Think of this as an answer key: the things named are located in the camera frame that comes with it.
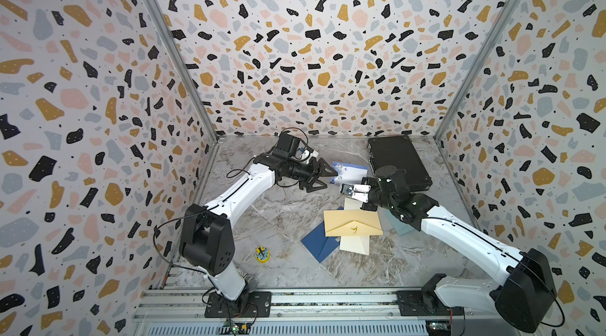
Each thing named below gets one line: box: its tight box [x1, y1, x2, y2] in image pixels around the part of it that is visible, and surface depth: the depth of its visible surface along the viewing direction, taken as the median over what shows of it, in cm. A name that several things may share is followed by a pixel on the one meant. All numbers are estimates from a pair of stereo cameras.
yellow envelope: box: [323, 209, 383, 237], surface depth 90 cm
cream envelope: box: [339, 197, 371, 256], surface depth 89 cm
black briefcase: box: [367, 135, 433, 191], surface depth 115 cm
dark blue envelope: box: [300, 205, 345, 264], surface depth 88 cm
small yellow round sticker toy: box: [254, 246, 271, 264], surface depth 85 cm
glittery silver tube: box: [246, 272, 259, 293], surface depth 76 cm
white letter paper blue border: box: [329, 160, 369, 185], surface depth 83 cm
